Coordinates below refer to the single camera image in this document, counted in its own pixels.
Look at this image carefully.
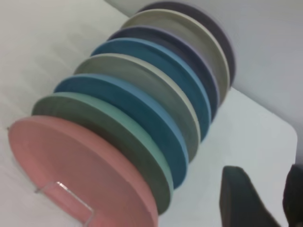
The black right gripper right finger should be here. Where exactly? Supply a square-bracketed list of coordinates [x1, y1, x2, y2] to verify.
[282, 164, 303, 227]

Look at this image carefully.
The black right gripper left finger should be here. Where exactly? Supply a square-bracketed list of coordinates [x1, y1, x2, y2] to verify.
[219, 166, 288, 227]

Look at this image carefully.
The pink round plate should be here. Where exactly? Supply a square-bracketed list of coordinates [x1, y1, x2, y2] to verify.
[7, 115, 159, 227]

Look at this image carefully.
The blue round plate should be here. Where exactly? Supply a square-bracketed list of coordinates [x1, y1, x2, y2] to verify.
[90, 37, 212, 143]
[53, 73, 189, 190]

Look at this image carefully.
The green round plate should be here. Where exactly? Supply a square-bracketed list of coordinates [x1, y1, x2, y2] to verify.
[32, 92, 175, 216]

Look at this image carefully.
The beige round plate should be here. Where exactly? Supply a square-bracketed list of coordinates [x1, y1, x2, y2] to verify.
[73, 53, 201, 164]
[121, 9, 231, 106]

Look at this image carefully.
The dark purple round plate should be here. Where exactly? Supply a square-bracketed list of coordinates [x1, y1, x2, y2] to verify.
[137, 1, 237, 88]

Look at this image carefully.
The silver wire plate rack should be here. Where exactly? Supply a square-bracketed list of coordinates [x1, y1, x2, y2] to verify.
[6, 127, 95, 224]

